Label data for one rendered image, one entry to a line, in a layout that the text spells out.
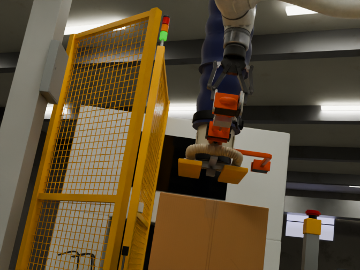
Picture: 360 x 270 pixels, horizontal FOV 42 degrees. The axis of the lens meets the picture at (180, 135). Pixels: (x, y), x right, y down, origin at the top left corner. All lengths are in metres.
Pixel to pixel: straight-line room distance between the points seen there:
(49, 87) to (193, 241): 1.25
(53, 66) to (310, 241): 1.56
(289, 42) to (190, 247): 5.18
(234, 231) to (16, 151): 1.27
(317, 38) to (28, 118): 4.74
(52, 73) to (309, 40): 4.56
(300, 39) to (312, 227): 4.61
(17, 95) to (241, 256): 1.49
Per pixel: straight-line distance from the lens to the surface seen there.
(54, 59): 2.62
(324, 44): 6.54
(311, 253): 2.26
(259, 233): 1.74
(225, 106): 1.50
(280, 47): 6.63
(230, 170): 1.94
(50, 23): 2.75
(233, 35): 1.61
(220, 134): 1.84
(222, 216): 1.72
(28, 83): 2.63
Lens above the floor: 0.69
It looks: 16 degrees up
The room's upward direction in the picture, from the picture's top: 9 degrees clockwise
